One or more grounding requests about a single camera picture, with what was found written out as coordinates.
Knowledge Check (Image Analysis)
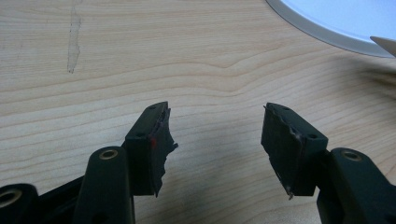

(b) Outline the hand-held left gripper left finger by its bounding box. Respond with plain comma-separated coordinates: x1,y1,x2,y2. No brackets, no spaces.
72,101,179,224

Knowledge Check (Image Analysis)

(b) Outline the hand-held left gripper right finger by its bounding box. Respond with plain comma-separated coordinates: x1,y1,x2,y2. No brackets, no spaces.
260,102,396,224

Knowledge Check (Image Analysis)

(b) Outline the white round plate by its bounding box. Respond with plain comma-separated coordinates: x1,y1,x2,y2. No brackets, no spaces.
265,0,396,59

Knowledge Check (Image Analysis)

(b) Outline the beige pointed object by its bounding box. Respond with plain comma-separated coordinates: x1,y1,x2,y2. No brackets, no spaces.
369,35,396,58

